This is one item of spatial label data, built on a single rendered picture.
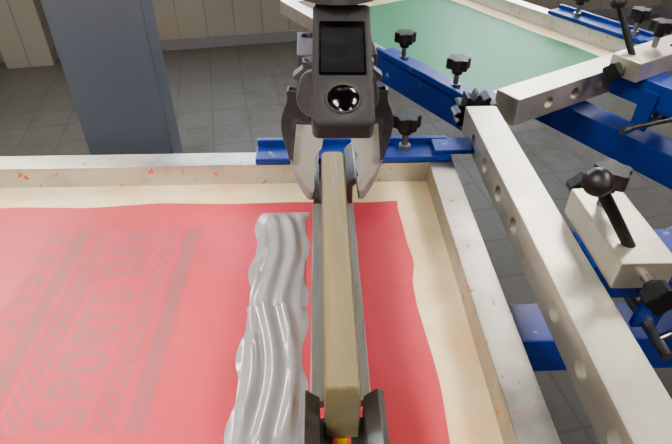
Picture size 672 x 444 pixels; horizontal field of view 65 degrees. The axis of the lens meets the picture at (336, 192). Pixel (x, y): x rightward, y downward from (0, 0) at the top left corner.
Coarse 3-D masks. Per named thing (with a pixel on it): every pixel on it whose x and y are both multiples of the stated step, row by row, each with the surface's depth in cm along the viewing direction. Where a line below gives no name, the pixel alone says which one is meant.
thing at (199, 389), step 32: (192, 320) 60; (224, 320) 60; (384, 320) 60; (416, 320) 60; (192, 352) 57; (224, 352) 57; (384, 352) 57; (416, 352) 57; (192, 384) 54; (224, 384) 54; (384, 384) 54; (416, 384) 54; (160, 416) 51; (192, 416) 51; (224, 416) 51; (320, 416) 51; (416, 416) 51
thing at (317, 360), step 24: (312, 216) 70; (312, 240) 66; (312, 264) 62; (312, 288) 59; (360, 288) 59; (312, 312) 56; (360, 312) 56; (312, 336) 54; (360, 336) 54; (312, 360) 51; (360, 360) 51; (312, 384) 49
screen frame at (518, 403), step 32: (0, 160) 81; (32, 160) 81; (64, 160) 81; (96, 160) 81; (128, 160) 81; (160, 160) 81; (192, 160) 81; (224, 160) 81; (448, 192) 75; (448, 224) 69; (480, 256) 64; (480, 288) 60; (480, 320) 56; (512, 320) 56; (480, 352) 56; (512, 352) 53; (512, 384) 50; (512, 416) 47; (544, 416) 47
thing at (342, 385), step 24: (336, 168) 67; (336, 192) 63; (336, 216) 59; (336, 240) 56; (336, 264) 53; (336, 288) 50; (336, 312) 48; (336, 336) 46; (336, 360) 44; (336, 384) 42; (360, 384) 42; (336, 408) 43; (336, 432) 45
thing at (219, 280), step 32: (0, 224) 74; (32, 224) 74; (64, 224) 74; (96, 224) 74; (128, 224) 74; (160, 224) 74; (192, 224) 74; (224, 224) 74; (384, 224) 74; (0, 256) 69; (32, 256) 69; (224, 256) 69; (384, 256) 69; (0, 288) 64; (192, 288) 64; (224, 288) 64; (384, 288) 64
